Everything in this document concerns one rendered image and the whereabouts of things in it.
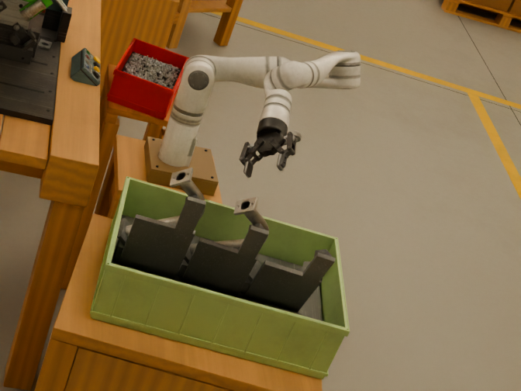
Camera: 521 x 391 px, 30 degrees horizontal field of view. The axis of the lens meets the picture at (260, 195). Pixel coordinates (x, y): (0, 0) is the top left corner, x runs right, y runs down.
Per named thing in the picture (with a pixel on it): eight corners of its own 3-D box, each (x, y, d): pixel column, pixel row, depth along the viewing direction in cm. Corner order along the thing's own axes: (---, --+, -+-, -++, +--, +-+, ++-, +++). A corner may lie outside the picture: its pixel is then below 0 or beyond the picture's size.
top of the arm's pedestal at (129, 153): (209, 165, 313) (213, 155, 311) (220, 222, 287) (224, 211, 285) (112, 144, 304) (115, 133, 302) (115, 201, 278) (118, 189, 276)
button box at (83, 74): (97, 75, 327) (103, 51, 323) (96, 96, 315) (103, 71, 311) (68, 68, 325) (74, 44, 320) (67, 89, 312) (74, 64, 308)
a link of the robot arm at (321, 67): (317, 57, 259) (317, 89, 261) (367, 50, 280) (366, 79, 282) (288, 55, 264) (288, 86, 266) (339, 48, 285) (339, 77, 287)
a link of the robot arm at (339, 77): (358, 87, 286) (272, 87, 285) (359, 54, 283) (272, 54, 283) (362, 91, 277) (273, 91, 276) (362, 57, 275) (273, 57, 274)
